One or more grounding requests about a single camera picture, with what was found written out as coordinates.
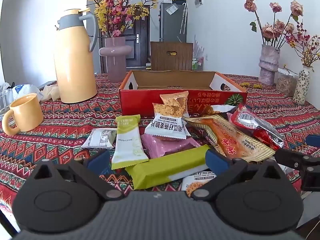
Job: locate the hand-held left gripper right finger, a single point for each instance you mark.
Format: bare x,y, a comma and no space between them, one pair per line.
217,158

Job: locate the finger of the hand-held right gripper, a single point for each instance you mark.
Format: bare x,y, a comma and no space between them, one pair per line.
313,140
290,158

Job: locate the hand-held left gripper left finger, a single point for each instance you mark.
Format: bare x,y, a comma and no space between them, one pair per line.
98,158

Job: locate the small white snack packet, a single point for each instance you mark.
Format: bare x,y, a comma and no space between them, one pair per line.
100,138

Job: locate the large orange snack packet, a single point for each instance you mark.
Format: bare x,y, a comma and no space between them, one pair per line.
225,137

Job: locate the white orange oat crisp packet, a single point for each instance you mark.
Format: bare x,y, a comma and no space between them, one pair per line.
166,127
197,182
175,101

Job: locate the green white snack packet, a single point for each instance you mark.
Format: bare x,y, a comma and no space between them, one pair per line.
127,140

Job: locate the red snack packet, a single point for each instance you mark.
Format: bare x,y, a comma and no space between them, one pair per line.
262,136

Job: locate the silver foil packet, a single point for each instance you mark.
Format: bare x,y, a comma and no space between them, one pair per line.
222,108

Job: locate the pink snack packet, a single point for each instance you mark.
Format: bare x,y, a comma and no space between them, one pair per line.
165,146

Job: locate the long green bar packet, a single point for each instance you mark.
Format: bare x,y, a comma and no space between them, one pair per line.
162,167

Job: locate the red cardboard box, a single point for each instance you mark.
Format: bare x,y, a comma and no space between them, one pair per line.
140,102

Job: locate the patterned red tablecloth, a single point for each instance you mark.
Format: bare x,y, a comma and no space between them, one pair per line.
62,120

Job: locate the floral patterned vase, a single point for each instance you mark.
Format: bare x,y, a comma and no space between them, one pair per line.
301,85

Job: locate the glass jar with lid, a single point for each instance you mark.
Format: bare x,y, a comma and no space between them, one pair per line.
285,83

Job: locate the cream cloth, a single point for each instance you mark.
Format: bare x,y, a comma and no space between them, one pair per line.
50,93

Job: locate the fallen yellow petals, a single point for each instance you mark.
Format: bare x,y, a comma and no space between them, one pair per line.
252,85

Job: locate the yellow mug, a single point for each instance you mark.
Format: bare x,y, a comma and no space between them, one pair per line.
27,112

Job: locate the textured pink vase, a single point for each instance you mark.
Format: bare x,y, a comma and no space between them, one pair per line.
268,65

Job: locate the smartphone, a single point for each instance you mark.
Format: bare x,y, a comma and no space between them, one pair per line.
47,83

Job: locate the yellow thermos jug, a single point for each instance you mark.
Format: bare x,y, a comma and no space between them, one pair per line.
75,67

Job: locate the metal rack with bottles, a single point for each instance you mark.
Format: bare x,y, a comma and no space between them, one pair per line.
197,64

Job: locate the pink glass vase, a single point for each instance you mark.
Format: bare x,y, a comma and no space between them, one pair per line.
116,62

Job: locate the white plastic bag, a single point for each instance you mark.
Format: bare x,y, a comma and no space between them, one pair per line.
25,91

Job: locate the clear plastic container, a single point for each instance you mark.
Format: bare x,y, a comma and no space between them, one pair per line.
6,100

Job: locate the white decorative leaves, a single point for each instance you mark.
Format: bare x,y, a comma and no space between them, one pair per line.
199,50

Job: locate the wooden chair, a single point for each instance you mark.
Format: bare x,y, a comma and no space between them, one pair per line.
162,60

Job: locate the dark brown door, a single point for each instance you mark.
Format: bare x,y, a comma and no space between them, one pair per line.
140,52

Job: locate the dried pink roses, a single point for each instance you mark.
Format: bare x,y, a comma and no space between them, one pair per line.
270,31

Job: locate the grey refrigerator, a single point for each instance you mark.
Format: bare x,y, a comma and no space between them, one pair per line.
172,27

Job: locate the white folded umbrella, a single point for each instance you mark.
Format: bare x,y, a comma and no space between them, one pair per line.
184,17

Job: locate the pink and yellow flower branches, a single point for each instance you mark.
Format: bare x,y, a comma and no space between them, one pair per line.
117,12

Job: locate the paper note on refrigerator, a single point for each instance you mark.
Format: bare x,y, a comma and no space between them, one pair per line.
172,10

